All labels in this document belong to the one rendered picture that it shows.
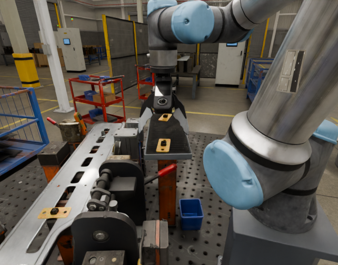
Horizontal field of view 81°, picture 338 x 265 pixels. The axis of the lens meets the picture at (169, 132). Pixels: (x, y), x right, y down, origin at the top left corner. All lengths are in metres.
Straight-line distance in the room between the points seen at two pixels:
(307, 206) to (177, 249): 0.57
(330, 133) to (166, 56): 0.38
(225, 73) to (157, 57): 6.68
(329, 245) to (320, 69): 0.38
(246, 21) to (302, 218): 0.42
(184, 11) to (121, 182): 0.38
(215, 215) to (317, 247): 0.59
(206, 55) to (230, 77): 1.38
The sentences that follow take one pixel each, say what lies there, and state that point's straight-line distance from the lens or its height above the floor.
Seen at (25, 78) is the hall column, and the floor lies 0.35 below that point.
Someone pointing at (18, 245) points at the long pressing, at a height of 1.00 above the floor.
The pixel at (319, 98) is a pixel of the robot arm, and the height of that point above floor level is 1.41.
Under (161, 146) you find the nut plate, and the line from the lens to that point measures 0.61.
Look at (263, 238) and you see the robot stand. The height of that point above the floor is 1.10.
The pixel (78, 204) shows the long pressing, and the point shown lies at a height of 1.00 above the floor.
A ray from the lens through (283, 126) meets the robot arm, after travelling 0.27.
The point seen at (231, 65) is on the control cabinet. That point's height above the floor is 0.72.
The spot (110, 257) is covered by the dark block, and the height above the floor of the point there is 1.12.
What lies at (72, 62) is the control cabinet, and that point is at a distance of 11.32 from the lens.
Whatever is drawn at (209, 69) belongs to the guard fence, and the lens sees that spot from 8.00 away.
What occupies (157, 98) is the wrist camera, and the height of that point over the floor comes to 1.33.
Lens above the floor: 1.46
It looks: 25 degrees down
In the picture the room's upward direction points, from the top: straight up
